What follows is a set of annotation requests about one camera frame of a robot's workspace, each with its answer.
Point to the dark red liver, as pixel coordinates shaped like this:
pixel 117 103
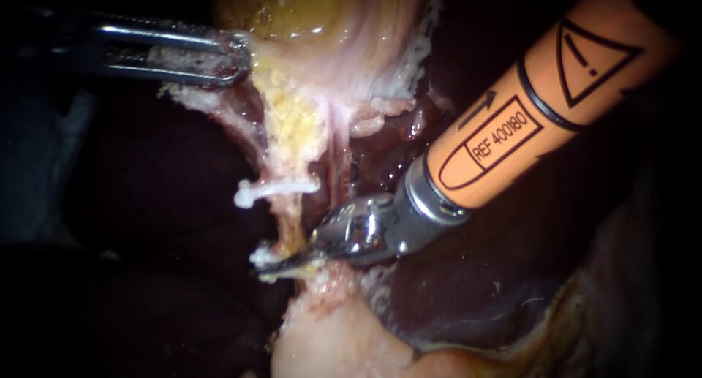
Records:
pixel 471 290

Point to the right arm instrument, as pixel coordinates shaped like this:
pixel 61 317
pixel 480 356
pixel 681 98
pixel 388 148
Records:
pixel 378 230

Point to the pale fatty tissue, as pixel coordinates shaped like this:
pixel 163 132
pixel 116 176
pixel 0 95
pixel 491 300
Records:
pixel 384 112
pixel 340 334

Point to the left arm instrument jaw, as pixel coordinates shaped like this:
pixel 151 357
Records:
pixel 164 74
pixel 164 37

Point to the right arm instrument jaw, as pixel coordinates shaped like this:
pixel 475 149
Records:
pixel 290 263

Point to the gallbladder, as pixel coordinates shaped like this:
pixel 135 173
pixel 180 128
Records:
pixel 323 49

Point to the left arm instrument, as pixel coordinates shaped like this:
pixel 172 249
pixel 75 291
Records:
pixel 71 43

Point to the white clip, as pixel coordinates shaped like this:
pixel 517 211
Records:
pixel 262 256
pixel 274 189

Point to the thin tube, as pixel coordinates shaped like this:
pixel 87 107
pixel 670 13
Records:
pixel 288 219

